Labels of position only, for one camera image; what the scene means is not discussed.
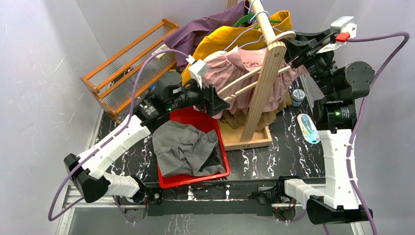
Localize wooden clothes rack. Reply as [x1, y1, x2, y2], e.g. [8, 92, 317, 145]
[218, 0, 296, 151]

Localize khaki tan garment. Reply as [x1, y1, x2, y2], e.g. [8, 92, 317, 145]
[219, 94, 292, 132]

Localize grey pleated skirt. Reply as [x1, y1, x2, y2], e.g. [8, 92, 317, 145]
[152, 121, 226, 178]

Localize pink ruffled garment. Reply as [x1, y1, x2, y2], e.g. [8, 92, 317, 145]
[203, 47, 308, 114]

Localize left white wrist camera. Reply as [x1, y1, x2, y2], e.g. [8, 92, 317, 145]
[186, 55, 209, 89]

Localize orange wooden shoe rack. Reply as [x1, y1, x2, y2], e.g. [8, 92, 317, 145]
[81, 19, 179, 123]

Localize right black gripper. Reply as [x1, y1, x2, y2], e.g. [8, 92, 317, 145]
[276, 29, 337, 99]

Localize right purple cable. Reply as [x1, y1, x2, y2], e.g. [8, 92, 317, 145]
[323, 31, 411, 235]

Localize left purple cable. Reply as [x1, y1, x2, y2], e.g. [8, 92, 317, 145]
[47, 48, 195, 222]

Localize round blue white tin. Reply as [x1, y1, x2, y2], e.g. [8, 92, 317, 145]
[291, 89, 306, 107]

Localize small white box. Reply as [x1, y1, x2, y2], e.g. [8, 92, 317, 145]
[151, 44, 173, 62]

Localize mustard yellow garment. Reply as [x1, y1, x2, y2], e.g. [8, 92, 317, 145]
[181, 10, 294, 85]

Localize black metal base frame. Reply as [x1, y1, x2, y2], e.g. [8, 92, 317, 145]
[63, 176, 325, 224]

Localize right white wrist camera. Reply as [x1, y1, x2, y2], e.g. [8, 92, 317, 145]
[317, 16, 357, 54]

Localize purple cable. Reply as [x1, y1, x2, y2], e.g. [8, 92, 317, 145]
[323, 31, 411, 235]
[47, 48, 195, 222]

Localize beige plastic hanger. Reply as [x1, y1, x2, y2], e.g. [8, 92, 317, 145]
[216, 30, 297, 101]

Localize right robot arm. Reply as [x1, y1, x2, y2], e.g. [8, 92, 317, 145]
[276, 30, 375, 225]

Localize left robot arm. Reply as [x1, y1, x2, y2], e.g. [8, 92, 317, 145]
[64, 71, 230, 204]

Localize blue wire hanger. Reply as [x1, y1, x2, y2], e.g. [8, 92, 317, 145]
[225, 9, 298, 51]

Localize green hanger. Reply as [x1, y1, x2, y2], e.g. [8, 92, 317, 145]
[232, 12, 282, 29]

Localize purple garment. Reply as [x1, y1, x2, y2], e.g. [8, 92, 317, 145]
[163, 0, 249, 72]

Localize red plastic tray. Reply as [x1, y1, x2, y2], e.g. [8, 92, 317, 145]
[152, 108, 230, 188]

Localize small blue object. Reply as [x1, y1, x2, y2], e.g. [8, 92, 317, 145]
[147, 83, 156, 93]

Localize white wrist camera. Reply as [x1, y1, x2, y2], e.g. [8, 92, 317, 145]
[186, 55, 209, 89]
[317, 16, 357, 54]

